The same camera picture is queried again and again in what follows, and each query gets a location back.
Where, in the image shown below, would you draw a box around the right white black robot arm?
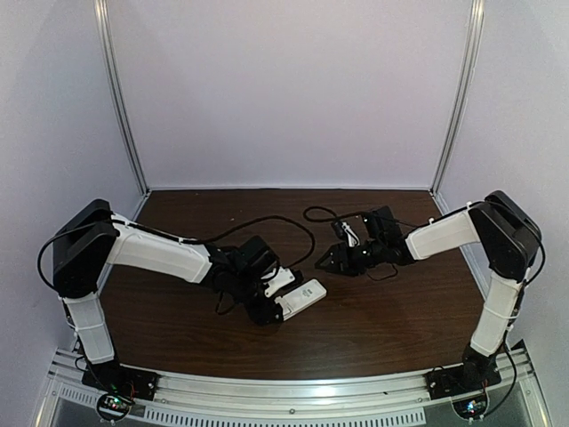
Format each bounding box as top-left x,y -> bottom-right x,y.
315,190 -> 544,393

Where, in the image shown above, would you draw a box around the aluminium frame post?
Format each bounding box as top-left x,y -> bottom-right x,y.
93,0 -> 150,196
430,0 -> 485,196

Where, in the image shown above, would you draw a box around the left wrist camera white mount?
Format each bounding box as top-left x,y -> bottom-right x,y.
261,267 -> 304,298

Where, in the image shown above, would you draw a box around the right aluminium frame post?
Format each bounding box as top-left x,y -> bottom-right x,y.
430,0 -> 485,196

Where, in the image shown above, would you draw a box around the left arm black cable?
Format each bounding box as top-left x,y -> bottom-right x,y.
37,215 -> 317,290

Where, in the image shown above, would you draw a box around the left aluminium frame post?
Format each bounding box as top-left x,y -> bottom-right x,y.
93,0 -> 150,196

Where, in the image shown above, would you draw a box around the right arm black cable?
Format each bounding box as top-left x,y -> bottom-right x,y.
304,205 -> 357,223

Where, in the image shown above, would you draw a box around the white remote control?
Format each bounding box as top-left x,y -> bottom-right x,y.
275,279 -> 327,321

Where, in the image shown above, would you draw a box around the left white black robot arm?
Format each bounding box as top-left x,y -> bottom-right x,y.
52,199 -> 284,395

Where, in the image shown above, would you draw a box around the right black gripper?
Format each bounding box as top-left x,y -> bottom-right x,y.
317,239 -> 387,278

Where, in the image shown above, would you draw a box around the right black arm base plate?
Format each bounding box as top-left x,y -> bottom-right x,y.
423,365 -> 501,400

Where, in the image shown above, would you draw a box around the round circuit board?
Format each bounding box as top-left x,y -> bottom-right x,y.
452,394 -> 489,422
95,393 -> 134,423

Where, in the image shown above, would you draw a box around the right round circuit board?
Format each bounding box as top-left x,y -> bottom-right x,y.
452,394 -> 489,422

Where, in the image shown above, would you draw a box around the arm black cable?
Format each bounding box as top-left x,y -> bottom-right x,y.
304,205 -> 357,223
37,215 -> 317,290

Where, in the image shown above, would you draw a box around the left round circuit board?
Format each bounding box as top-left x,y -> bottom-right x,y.
95,393 -> 134,423

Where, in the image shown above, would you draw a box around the curved aluminium front rail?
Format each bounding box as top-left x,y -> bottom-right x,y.
31,349 -> 553,426

